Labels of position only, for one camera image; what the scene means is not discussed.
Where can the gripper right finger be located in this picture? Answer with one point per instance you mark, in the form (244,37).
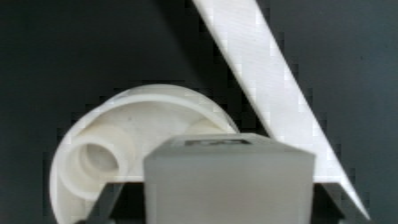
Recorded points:
(334,209)

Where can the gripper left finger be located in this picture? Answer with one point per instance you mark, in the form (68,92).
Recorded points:
(119,206)

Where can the white stool leg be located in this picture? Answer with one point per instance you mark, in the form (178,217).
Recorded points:
(228,179)

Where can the white U-shaped fence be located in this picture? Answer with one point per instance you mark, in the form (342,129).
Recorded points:
(240,32)

